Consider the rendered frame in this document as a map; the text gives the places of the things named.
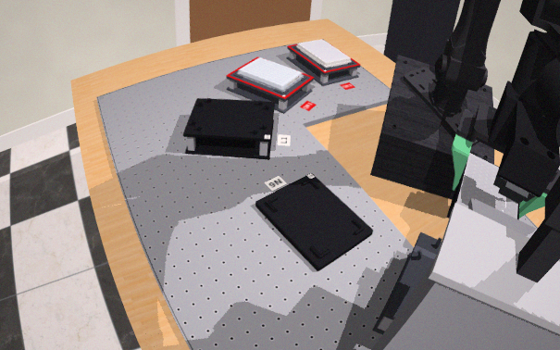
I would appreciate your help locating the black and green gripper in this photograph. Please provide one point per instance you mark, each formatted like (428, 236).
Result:
(477, 127)

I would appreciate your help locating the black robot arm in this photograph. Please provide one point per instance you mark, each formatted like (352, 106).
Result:
(531, 156)

